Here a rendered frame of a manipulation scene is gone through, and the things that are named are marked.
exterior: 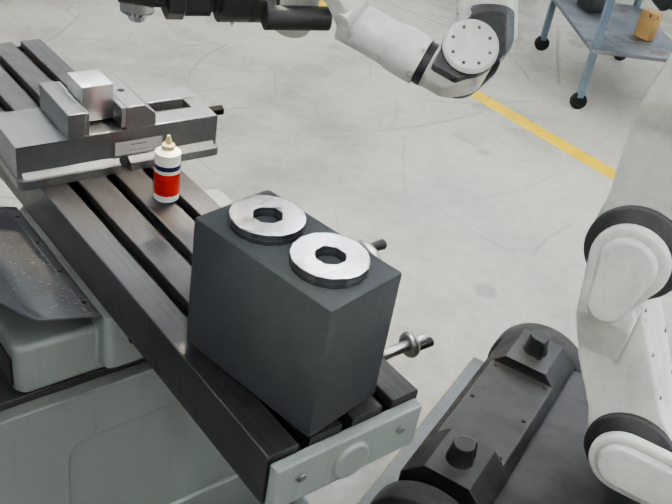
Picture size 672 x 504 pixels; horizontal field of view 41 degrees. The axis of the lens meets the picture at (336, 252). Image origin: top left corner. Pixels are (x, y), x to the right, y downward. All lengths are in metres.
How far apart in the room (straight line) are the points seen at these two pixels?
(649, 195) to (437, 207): 2.12
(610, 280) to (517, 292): 1.71
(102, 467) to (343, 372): 0.64
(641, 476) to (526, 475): 0.20
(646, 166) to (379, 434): 0.51
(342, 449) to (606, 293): 0.46
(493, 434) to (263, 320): 0.67
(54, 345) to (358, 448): 0.48
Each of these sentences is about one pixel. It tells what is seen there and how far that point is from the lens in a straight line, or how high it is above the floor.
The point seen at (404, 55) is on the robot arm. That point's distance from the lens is 1.27.
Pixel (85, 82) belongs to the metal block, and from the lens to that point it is 1.47.
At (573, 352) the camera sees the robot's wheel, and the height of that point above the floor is 0.58.
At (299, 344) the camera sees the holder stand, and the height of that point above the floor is 1.02.
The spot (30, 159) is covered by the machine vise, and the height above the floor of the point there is 0.95.
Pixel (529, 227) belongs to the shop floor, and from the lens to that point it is 3.39.
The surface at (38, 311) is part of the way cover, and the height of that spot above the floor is 0.85.
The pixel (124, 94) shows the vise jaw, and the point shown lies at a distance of 1.50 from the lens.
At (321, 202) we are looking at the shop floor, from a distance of 3.24.
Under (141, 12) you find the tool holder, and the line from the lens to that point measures 1.27.
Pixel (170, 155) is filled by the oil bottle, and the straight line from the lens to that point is 1.38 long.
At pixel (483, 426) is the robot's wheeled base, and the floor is 0.59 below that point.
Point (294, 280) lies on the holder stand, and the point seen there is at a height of 1.09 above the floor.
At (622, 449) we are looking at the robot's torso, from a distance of 1.46.
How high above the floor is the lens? 1.65
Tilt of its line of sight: 34 degrees down
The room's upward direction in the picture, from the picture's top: 10 degrees clockwise
